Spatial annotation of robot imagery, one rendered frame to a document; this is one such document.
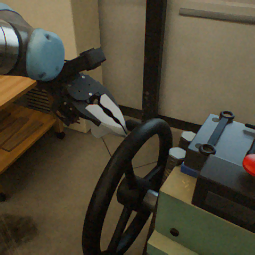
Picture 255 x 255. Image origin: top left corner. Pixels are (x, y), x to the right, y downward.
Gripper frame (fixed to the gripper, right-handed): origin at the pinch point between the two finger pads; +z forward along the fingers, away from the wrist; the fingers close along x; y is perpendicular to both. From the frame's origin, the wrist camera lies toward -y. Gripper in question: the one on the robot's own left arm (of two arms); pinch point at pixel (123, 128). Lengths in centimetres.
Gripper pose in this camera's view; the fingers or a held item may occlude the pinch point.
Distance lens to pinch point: 51.7
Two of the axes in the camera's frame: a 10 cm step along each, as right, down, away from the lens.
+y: -4.4, 5.1, 7.4
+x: -5.3, 5.2, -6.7
